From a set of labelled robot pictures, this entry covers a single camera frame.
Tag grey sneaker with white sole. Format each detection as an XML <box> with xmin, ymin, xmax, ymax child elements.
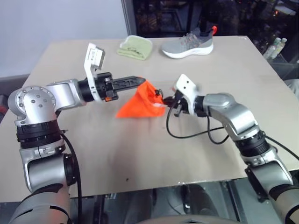
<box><xmin>160</xmin><ymin>26</ymin><xmax>214</xmax><ymax>59</ymax></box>

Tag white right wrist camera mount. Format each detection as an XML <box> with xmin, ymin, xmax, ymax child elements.
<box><xmin>174</xmin><ymin>74</ymin><xmax>203</xmax><ymax>115</ymax></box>

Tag grey upright post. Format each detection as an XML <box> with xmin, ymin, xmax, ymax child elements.
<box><xmin>121</xmin><ymin>0</ymin><xmax>138</xmax><ymax>38</ymax></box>

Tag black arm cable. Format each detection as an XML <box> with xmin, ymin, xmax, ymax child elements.
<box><xmin>58</xmin><ymin>129</ymin><xmax>83</xmax><ymax>224</ymax></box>
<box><xmin>166</xmin><ymin>109</ymin><xmax>231</xmax><ymax>145</ymax></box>

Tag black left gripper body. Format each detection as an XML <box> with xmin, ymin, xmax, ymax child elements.
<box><xmin>94</xmin><ymin>72</ymin><xmax>119</xmax><ymax>103</ymax></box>

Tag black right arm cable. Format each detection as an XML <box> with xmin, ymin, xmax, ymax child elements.
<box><xmin>166</xmin><ymin>109</ymin><xmax>231</xmax><ymax>145</ymax></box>

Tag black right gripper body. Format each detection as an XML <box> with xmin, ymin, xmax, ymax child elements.
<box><xmin>171</xmin><ymin>90</ymin><xmax>190</xmax><ymax>118</ymax></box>

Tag clear plastic storage box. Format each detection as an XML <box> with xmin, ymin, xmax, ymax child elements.
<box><xmin>263</xmin><ymin>50</ymin><xmax>299</xmax><ymax>81</ymax></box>

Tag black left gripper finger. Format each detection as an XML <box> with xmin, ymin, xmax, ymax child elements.
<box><xmin>113</xmin><ymin>75</ymin><xmax>146</xmax><ymax>85</ymax></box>
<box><xmin>114</xmin><ymin>83</ymin><xmax>141</xmax><ymax>92</ymax></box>

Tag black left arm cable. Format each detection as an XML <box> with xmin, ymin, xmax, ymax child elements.
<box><xmin>58</xmin><ymin>129</ymin><xmax>83</xmax><ymax>224</ymax></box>

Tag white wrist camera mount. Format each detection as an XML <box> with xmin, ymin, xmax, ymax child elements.
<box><xmin>83</xmin><ymin>42</ymin><xmax>106</xmax><ymax>104</ymax></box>
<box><xmin>174</xmin><ymin>74</ymin><xmax>203</xmax><ymax>115</ymax></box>

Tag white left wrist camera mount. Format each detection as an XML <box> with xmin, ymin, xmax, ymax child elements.
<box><xmin>83</xmin><ymin>42</ymin><xmax>106</xmax><ymax>104</ymax></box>

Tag folded green towel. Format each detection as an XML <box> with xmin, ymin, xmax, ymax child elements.
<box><xmin>116</xmin><ymin>35</ymin><xmax>153</xmax><ymax>61</ymax></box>

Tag orange drawstring pouch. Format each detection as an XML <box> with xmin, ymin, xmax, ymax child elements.
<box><xmin>115</xmin><ymin>81</ymin><xmax>165</xmax><ymax>119</ymax></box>

